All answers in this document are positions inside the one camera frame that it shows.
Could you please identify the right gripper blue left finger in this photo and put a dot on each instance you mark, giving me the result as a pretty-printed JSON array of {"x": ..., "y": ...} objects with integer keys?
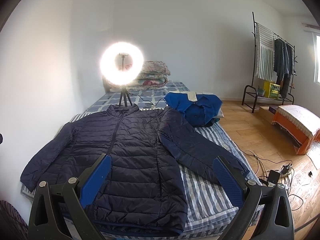
[{"x": 91, "y": 180}]

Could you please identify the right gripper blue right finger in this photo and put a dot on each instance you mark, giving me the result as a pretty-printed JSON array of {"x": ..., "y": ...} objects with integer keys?
[{"x": 231, "y": 180}]

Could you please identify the navy puffer jacket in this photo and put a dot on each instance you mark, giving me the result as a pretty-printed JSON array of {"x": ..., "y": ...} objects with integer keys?
[{"x": 120, "y": 162}]

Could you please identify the black clothes rack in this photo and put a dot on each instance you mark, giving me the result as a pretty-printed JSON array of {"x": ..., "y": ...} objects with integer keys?
[{"x": 250, "y": 97}]

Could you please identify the dark hanging clothes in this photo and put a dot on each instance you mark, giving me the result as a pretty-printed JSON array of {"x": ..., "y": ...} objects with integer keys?
[{"x": 283, "y": 65}]

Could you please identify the black device on floor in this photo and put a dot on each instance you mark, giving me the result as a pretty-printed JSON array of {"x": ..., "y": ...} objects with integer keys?
[{"x": 273, "y": 177}]

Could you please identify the striped blue white bedspread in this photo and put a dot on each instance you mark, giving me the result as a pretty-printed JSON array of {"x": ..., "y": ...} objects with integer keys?
[{"x": 210, "y": 194}]

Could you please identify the blue white jacket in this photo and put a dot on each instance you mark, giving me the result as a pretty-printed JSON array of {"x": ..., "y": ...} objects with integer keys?
[{"x": 200, "y": 110}]

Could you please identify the orange bench with cloth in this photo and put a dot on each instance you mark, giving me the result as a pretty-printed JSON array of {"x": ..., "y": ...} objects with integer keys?
[{"x": 301, "y": 123}]

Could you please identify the small green pot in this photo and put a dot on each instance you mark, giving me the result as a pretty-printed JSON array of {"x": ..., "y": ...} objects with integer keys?
[{"x": 260, "y": 92}]

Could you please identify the black tripod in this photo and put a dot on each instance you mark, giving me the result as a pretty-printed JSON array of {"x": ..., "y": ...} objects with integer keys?
[{"x": 124, "y": 97}]

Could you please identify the yellow box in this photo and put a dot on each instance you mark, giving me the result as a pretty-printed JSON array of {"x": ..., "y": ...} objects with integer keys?
[{"x": 271, "y": 90}]

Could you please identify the folded floral quilt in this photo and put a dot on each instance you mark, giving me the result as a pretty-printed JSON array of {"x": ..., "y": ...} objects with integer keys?
[{"x": 154, "y": 74}]

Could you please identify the window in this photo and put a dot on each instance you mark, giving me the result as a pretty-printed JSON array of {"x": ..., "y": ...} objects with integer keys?
[{"x": 316, "y": 40}]

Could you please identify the white ring light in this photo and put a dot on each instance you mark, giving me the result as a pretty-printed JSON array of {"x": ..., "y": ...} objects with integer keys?
[{"x": 121, "y": 63}]

